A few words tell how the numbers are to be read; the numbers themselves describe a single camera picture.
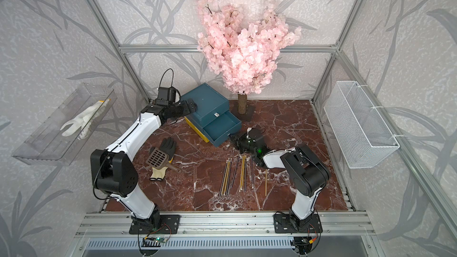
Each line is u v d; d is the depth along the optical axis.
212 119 0.91
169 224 0.73
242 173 0.88
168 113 0.64
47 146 0.62
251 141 0.71
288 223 0.68
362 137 0.60
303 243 0.74
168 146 0.96
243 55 0.64
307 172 0.48
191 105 0.81
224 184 0.85
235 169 0.89
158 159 0.89
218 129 0.89
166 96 0.68
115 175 0.46
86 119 0.64
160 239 0.71
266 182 0.85
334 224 0.75
